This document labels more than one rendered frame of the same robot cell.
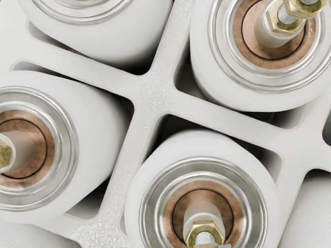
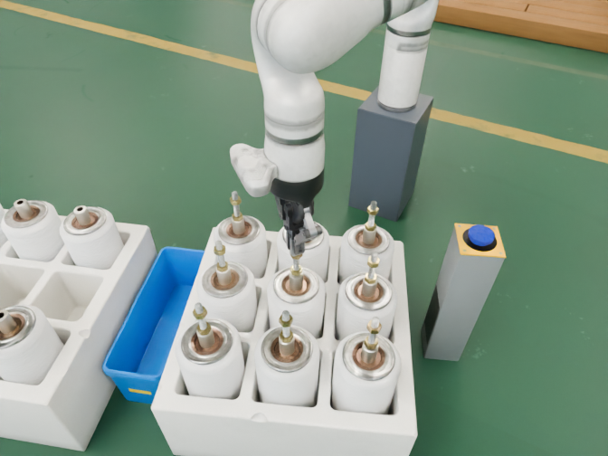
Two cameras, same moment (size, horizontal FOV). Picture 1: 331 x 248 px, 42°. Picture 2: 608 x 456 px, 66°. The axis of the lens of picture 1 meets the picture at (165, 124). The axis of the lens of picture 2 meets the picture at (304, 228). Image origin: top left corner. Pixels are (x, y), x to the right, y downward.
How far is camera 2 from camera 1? 0.58 m
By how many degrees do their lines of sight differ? 49
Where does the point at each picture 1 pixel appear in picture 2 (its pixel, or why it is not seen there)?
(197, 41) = (232, 300)
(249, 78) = (243, 281)
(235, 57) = (236, 286)
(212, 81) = (246, 294)
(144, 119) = not seen: hidden behind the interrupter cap
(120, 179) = not seen: hidden behind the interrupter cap
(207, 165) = (276, 287)
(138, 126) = not seen: hidden behind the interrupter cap
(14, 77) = (258, 357)
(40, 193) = (301, 336)
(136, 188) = (291, 307)
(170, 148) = (273, 301)
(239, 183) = (280, 277)
